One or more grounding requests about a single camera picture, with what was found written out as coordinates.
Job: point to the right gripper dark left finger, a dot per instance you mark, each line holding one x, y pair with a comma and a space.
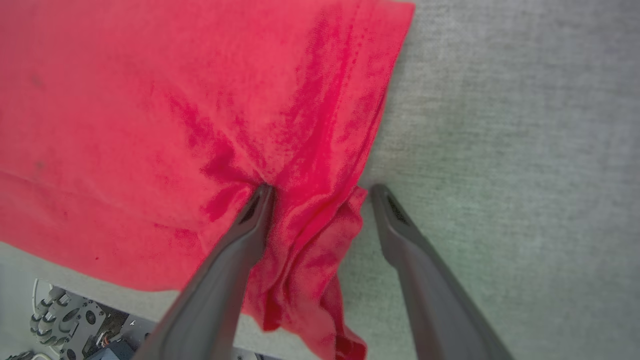
220, 290

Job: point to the robot wheeled base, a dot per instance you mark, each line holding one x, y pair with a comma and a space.
120, 332

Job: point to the grey mecanum wheel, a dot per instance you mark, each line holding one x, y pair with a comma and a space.
67, 320

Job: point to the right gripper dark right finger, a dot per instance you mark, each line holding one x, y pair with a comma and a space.
435, 300

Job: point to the red white basketball jersey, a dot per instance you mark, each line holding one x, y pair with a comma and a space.
150, 125

